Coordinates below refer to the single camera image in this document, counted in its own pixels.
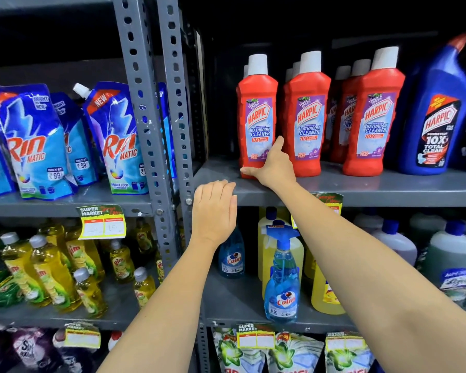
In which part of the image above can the red white-capped cleaner bottle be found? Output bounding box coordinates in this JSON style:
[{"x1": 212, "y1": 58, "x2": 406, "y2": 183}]
[{"x1": 236, "y1": 54, "x2": 279, "y2": 179}]

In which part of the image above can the row of blue detergent pouches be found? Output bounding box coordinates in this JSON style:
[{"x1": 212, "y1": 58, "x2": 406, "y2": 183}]
[{"x1": 0, "y1": 81, "x2": 178, "y2": 201}]

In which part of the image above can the pale yellow blue-capped bottle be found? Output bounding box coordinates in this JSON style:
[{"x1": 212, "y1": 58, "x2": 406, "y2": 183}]
[
  {"x1": 262, "y1": 229, "x2": 305, "y2": 299},
  {"x1": 257, "y1": 207, "x2": 292, "y2": 282}
]

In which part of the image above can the yellow floor cleaner bottle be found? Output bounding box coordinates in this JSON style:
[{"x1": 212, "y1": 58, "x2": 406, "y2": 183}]
[{"x1": 311, "y1": 260, "x2": 346, "y2": 316}]

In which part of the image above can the grey metal shelving rack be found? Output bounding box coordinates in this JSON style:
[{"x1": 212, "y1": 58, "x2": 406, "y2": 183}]
[
  {"x1": 155, "y1": 0, "x2": 466, "y2": 373},
  {"x1": 0, "y1": 0, "x2": 179, "y2": 373}
]

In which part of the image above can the white blue-capped cleaner bottle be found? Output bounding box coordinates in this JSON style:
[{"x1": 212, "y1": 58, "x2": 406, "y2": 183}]
[
  {"x1": 371, "y1": 219, "x2": 418, "y2": 266},
  {"x1": 408, "y1": 211, "x2": 447, "y2": 245},
  {"x1": 353, "y1": 209, "x2": 385, "y2": 233},
  {"x1": 423, "y1": 220, "x2": 466, "y2": 303}
]

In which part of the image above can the small blue glass cleaner bottle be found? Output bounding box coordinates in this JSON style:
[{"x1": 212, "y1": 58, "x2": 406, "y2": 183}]
[{"x1": 218, "y1": 225, "x2": 246, "y2": 279}]

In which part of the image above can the green refill pouch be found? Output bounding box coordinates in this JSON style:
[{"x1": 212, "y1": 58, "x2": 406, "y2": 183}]
[{"x1": 0, "y1": 270, "x2": 26, "y2": 309}]

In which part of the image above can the person's left forearm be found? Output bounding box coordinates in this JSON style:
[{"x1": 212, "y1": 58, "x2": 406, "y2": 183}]
[{"x1": 97, "y1": 235, "x2": 218, "y2": 373}]

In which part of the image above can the white green detergent pouch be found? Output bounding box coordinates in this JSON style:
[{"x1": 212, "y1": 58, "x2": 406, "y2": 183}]
[
  {"x1": 266, "y1": 332, "x2": 325, "y2": 373},
  {"x1": 325, "y1": 334, "x2": 375, "y2": 373},
  {"x1": 213, "y1": 328, "x2": 266, "y2": 373}
]

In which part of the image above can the blue glass cleaner spray bottle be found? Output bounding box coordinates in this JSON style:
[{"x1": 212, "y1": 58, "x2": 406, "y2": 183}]
[{"x1": 261, "y1": 224, "x2": 300, "y2": 324}]

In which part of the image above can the yellow shelf price tag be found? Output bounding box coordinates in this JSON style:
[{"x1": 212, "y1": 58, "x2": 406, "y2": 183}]
[
  {"x1": 236, "y1": 323, "x2": 276, "y2": 350},
  {"x1": 291, "y1": 192, "x2": 344, "y2": 229},
  {"x1": 64, "y1": 321, "x2": 101, "y2": 350},
  {"x1": 76, "y1": 204, "x2": 127, "y2": 240}
]

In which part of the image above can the group of yellow dishwash bottles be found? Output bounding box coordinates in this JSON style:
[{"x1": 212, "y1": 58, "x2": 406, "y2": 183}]
[{"x1": 0, "y1": 217, "x2": 187, "y2": 319}]

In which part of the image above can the row of red cleaner bottles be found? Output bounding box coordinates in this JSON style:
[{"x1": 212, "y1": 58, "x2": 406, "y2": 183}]
[{"x1": 243, "y1": 46, "x2": 406, "y2": 178}]

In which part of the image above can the person's right hand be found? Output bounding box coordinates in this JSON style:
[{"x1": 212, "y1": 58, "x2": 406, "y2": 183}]
[{"x1": 240, "y1": 136, "x2": 297, "y2": 191}]

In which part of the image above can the person's left hand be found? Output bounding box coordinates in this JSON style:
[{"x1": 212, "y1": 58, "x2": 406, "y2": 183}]
[{"x1": 191, "y1": 180, "x2": 238, "y2": 245}]

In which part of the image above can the person's right forearm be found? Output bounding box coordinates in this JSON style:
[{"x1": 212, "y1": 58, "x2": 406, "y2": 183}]
[{"x1": 270, "y1": 176, "x2": 466, "y2": 373}]

